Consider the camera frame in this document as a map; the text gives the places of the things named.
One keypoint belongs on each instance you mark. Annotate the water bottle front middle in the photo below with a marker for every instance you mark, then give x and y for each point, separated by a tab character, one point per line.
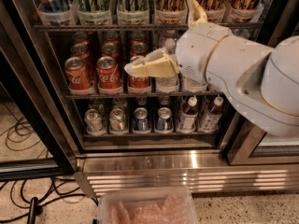
192	86

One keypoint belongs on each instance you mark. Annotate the fridge glass door right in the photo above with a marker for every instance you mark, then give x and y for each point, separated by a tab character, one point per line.
252	146

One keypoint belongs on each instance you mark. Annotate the red cola can front right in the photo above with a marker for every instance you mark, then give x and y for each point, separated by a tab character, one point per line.
138	85

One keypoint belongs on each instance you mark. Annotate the wire shelf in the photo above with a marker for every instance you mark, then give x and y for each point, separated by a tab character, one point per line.
131	27
149	94

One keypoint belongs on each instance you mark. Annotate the blue can top shelf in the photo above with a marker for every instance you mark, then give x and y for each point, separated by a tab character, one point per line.
58	12

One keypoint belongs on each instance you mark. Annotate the water bottle front left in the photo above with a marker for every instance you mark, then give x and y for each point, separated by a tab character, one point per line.
167	84

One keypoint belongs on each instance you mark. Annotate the steel fridge base grille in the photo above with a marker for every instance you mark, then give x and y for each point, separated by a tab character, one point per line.
198	170

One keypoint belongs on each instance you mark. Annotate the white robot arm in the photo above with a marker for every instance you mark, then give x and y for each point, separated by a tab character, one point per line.
260	82

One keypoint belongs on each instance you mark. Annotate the green can left lane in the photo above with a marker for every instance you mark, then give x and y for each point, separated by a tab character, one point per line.
94	12

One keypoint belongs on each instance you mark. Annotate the black fridge door frame left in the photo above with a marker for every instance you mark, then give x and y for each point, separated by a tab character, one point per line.
31	76

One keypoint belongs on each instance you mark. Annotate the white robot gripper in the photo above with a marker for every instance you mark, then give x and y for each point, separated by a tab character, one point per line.
196	51

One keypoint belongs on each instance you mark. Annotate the tea bottle right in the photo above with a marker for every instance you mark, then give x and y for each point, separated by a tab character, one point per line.
211	114

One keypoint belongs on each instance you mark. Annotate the green can lane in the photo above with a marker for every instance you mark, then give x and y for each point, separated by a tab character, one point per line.
94	12
133	12

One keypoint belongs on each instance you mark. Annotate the red cola can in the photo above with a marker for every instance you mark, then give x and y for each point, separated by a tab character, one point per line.
111	50
138	85
139	49
109	78
78	74
83	51

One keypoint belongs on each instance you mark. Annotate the blue can front left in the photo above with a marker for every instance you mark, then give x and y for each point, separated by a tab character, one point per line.
141	122

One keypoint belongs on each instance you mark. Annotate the middle wire shelf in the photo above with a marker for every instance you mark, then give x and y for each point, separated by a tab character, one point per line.
149	94

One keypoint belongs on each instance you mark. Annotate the silver can front left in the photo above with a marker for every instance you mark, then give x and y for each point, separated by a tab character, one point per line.
94	122

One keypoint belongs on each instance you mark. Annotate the orange can middle lane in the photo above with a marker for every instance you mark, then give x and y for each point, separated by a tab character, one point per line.
211	0

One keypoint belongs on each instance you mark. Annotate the blue can front right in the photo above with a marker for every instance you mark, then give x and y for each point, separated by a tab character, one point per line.
164	123

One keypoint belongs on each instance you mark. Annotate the tea bottle left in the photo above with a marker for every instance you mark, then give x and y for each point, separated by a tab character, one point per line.
188	115

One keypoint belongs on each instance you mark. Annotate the water bottle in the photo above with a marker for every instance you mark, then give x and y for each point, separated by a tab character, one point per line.
192	86
167	84

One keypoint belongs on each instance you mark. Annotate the red cola can front middle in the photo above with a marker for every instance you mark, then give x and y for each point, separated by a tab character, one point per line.
109	78

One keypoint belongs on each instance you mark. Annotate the silver can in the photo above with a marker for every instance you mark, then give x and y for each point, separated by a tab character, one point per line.
118	122
94	122

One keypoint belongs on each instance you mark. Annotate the red cola can front left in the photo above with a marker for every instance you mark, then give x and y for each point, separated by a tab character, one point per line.
78	74

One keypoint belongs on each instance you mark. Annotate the tea bottle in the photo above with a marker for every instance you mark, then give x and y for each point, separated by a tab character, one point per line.
211	114
188	115

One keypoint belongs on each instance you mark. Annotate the top wire shelf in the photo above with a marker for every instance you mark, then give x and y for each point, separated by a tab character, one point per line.
131	27

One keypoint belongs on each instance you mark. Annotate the orange soda can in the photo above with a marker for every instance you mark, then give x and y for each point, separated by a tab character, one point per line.
170	11

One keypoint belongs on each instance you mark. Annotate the green can right lane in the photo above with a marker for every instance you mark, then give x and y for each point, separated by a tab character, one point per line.
133	12

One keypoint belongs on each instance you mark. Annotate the clear plastic bin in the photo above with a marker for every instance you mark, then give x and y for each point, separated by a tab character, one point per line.
165	205

